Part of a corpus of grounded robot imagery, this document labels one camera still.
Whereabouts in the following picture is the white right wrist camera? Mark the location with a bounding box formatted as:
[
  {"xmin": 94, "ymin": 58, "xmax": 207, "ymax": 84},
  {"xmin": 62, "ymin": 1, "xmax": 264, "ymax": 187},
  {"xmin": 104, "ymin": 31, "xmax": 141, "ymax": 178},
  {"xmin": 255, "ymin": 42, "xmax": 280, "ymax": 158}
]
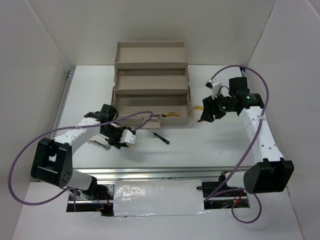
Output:
[{"xmin": 205, "ymin": 78, "xmax": 222, "ymax": 99}]

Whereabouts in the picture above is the grey utility knife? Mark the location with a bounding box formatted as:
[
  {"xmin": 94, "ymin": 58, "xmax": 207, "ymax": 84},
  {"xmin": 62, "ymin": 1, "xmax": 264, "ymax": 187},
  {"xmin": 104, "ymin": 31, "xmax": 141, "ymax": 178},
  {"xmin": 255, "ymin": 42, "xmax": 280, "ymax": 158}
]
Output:
[{"xmin": 86, "ymin": 134, "xmax": 111, "ymax": 151}]

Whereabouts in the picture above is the purple cable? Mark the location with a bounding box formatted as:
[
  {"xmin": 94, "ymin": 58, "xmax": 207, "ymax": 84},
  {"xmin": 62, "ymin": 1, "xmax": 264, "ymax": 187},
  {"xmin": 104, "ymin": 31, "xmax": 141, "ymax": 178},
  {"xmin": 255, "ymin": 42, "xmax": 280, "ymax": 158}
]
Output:
[
  {"xmin": 203, "ymin": 64, "xmax": 270, "ymax": 223},
  {"xmin": 8, "ymin": 110, "xmax": 154, "ymax": 206}
]

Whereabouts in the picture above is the beige plastic toolbox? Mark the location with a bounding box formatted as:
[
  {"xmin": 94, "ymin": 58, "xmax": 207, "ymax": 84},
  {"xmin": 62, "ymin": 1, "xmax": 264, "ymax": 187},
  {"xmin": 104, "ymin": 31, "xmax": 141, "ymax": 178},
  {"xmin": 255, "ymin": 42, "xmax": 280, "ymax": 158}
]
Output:
[{"xmin": 111, "ymin": 41, "xmax": 193, "ymax": 127}]

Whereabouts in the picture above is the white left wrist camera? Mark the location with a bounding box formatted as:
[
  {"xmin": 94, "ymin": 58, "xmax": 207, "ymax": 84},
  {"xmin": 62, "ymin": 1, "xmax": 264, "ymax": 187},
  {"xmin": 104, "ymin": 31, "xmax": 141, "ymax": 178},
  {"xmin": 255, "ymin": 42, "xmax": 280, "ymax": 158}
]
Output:
[{"xmin": 119, "ymin": 129, "xmax": 137, "ymax": 145}]

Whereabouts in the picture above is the beige toolbox latch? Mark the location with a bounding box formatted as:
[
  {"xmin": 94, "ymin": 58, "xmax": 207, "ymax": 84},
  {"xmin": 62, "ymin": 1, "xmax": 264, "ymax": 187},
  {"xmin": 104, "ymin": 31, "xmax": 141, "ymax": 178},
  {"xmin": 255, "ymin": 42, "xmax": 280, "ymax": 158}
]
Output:
[{"xmin": 142, "ymin": 115, "xmax": 161, "ymax": 129}]

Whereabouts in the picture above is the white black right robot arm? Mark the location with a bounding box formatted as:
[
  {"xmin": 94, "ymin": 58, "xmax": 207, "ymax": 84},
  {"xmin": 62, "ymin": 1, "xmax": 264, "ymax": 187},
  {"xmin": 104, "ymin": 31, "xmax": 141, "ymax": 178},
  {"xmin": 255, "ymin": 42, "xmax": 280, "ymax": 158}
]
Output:
[{"xmin": 200, "ymin": 77, "xmax": 294, "ymax": 196}]

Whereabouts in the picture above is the aluminium rail frame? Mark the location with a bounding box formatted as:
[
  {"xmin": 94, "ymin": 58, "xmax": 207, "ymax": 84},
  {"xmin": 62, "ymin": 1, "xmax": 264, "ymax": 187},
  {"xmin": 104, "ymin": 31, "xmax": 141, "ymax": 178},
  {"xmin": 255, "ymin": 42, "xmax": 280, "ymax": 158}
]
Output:
[{"xmin": 37, "ymin": 66, "xmax": 279, "ymax": 183}]

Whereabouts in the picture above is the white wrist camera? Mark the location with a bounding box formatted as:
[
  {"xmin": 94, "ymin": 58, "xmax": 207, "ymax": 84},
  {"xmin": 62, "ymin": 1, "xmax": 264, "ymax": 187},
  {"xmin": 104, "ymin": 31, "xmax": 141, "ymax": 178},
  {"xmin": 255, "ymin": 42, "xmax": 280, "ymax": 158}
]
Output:
[
  {"xmin": 205, "ymin": 78, "xmax": 222, "ymax": 99},
  {"xmin": 119, "ymin": 129, "xmax": 137, "ymax": 145}
]

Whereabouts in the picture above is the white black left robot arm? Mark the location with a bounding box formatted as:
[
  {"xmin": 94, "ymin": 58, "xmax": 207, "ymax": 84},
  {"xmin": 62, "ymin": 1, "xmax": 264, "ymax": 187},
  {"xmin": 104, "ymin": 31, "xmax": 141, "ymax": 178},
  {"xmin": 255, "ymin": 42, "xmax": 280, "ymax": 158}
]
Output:
[{"xmin": 30, "ymin": 104, "xmax": 128, "ymax": 200}]

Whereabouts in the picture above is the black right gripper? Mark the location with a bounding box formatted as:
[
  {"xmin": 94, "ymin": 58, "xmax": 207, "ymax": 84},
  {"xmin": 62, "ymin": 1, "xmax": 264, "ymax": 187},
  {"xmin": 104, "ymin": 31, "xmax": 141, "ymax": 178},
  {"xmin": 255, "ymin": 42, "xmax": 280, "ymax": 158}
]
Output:
[{"xmin": 200, "ymin": 90, "xmax": 236, "ymax": 122}]

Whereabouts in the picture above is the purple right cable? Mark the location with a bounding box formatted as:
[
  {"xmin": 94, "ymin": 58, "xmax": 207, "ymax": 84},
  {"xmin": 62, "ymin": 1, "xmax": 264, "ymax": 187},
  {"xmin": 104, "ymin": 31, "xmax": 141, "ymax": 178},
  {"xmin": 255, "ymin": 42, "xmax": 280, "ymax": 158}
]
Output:
[{"xmin": 203, "ymin": 64, "xmax": 270, "ymax": 223}]

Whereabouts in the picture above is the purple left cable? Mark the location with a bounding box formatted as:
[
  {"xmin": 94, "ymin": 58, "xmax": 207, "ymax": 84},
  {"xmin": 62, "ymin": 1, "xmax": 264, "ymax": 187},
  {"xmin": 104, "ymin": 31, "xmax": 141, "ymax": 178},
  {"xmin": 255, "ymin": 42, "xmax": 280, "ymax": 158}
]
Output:
[{"xmin": 8, "ymin": 110, "xmax": 154, "ymax": 206}]

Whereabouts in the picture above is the silver foil sheet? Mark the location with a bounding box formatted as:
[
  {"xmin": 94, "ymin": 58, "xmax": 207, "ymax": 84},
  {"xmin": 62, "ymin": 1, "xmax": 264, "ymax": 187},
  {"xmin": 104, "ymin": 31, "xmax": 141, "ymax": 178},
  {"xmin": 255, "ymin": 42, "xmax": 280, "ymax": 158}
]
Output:
[{"xmin": 113, "ymin": 180, "xmax": 205, "ymax": 217}]

